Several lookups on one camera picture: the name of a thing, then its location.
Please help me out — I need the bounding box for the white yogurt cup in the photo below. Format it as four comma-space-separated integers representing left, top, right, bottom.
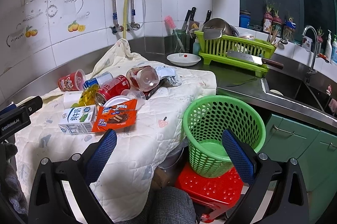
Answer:
63, 91, 82, 109

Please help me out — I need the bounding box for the white milk carton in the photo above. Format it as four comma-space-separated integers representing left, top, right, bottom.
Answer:
58, 105, 96, 135

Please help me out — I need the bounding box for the red printed paper cup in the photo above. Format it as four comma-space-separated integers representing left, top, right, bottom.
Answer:
58, 69, 86, 92

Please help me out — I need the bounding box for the yellow wrapper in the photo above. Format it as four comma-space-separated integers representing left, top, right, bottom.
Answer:
78, 84, 99, 106

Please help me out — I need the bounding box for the blue white drink can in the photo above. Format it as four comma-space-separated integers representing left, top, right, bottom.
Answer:
83, 72, 113, 89

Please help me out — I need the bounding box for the orange wafer snack wrapper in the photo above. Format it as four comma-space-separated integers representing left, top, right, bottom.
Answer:
92, 99, 137, 133

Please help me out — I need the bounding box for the white plastic lid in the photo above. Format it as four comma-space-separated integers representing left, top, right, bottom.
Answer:
104, 96, 131, 107

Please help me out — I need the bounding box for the red cola can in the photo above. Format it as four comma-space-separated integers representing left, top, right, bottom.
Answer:
95, 75, 131, 106

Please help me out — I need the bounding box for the clear tea bottle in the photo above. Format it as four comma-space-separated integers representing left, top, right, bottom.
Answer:
126, 65, 159, 92

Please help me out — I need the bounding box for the silver foil bag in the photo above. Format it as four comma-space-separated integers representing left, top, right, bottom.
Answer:
155, 66, 182, 87

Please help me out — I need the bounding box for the grey gloved hand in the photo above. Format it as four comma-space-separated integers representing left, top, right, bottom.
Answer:
1, 142, 28, 217

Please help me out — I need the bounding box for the green cabinet door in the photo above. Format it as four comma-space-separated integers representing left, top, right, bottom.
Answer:
261, 114, 336, 223

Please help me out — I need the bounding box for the red plastic stool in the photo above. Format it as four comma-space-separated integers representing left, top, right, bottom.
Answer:
175, 163, 243, 223

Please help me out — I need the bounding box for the cream quilted cloth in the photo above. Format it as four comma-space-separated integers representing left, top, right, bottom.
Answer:
14, 38, 218, 223

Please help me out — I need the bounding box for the cream bowl in sink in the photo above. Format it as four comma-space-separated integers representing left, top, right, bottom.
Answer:
270, 90, 283, 96

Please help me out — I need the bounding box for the green plastic mesh basket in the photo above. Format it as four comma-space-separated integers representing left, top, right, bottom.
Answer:
182, 95, 267, 178

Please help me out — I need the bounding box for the clear plastic cup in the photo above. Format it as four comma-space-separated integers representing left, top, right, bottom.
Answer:
121, 89, 146, 110

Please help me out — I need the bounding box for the chrome sink faucet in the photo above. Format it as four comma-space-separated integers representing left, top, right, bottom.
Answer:
301, 24, 320, 84

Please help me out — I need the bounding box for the black flat snack wrapper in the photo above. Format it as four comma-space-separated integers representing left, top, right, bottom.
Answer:
144, 78, 167, 100

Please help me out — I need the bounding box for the blue detergent bottle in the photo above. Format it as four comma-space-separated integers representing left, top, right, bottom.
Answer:
331, 35, 337, 64

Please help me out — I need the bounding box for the white soap pump bottle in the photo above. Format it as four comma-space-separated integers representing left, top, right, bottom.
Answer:
324, 30, 332, 63

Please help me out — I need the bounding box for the green dish rack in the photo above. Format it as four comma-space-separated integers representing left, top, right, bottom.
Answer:
195, 31, 276, 78

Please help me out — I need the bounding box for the white ceramic plate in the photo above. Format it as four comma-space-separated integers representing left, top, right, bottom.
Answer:
167, 53, 201, 67

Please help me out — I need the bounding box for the teal soap bottle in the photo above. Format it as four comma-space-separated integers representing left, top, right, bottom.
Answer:
193, 39, 201, 55

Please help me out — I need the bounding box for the pink bottle brush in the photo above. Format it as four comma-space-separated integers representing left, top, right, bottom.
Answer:
164, 15, 185, 52

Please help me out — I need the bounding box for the steel spatula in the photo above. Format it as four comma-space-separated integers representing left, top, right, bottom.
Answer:
203, 28, 223, 40

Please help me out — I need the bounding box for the green utensil jar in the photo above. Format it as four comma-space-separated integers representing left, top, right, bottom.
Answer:
173, 29, 186, 53

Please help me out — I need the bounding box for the blue lidded container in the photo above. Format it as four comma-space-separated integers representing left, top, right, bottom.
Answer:
239, 10, 251, 29

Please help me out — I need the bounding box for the steel mixing bowl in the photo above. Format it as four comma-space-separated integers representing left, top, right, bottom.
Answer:
202, 18, 239, 37

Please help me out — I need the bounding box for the cleaver with wooden handle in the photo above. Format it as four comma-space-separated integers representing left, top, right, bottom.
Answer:
227, 50, 284, 70

